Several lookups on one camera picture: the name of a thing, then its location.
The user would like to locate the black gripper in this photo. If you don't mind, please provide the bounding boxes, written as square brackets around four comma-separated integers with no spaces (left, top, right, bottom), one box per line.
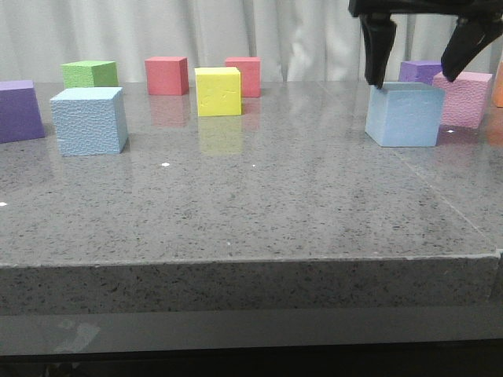
[348,0,502,89]

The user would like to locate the light blue smooth foam cube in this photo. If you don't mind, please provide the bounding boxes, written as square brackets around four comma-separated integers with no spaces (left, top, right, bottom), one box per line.
[365,82,445,147]

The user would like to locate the light blue textured foam cube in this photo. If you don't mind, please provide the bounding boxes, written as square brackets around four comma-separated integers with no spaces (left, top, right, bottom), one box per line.
[50,87,128,156]

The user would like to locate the purple foam cube right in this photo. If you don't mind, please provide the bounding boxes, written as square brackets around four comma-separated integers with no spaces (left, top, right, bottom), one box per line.
[398,60,442,86]

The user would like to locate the purple foam cube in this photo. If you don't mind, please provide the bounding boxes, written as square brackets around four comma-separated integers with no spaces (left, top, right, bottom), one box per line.
[398,60,442,86]
[1,80,46,144]

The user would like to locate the pink foam cube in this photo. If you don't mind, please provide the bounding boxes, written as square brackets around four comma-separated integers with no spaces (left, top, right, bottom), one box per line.
[432,71,493,129]

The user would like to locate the orange foam cube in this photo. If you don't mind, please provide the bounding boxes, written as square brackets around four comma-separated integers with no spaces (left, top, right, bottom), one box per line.
[492,61,503,108]

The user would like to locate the white curtain backdrop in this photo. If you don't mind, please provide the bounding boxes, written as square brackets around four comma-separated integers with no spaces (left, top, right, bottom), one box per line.
[0,0,503,84]

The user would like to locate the red foam cube right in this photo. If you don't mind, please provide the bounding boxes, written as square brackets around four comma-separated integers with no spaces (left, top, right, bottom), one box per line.
[225,57,261,97]

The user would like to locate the red foam cube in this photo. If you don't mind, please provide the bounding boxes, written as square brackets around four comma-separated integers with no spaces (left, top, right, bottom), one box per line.
[225,57,261,97]
[145,57,189,96]

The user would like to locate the yellow foam cube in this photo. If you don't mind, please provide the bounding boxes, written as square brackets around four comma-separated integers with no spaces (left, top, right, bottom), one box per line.
[195,67,242,116]

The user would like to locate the red foam cube left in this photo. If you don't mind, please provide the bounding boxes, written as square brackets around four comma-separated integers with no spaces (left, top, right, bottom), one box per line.
[145,57,189,96]

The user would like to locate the green foam cube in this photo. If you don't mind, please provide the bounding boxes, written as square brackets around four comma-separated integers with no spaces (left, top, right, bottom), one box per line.
[61,60,119,88]

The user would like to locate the purple foam cube left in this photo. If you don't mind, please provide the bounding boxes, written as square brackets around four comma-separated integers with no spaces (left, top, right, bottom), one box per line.
[1,80,46,144]

